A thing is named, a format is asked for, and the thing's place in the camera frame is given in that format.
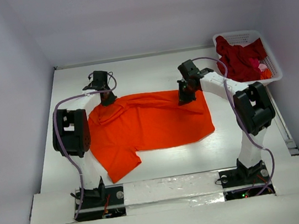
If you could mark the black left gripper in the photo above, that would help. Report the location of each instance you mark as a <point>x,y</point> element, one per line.
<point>110,100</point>

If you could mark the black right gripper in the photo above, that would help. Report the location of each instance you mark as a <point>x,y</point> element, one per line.
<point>186,90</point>

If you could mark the orange t shirt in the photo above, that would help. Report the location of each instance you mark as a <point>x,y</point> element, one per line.
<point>144,122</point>

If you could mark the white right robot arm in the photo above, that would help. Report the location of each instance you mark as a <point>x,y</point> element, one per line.
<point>251,106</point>

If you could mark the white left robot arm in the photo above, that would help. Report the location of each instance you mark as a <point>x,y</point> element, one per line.
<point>71,134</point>

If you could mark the dark red t shirt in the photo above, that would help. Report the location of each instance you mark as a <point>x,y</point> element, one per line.
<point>236,59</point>

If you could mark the pink cloth in basket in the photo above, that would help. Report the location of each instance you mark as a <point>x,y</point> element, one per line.
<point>257,65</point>

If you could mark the white plastic basket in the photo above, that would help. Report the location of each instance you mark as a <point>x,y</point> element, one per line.
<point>246,37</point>

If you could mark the small orange cloth in basket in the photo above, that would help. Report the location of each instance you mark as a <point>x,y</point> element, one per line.
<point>266,74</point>

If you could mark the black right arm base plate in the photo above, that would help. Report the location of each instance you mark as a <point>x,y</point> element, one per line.
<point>236,186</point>

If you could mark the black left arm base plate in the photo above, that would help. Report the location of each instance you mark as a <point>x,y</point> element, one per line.
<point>105,203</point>

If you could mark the metal rail right table edge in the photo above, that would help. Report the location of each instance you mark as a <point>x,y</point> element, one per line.
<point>286,135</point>

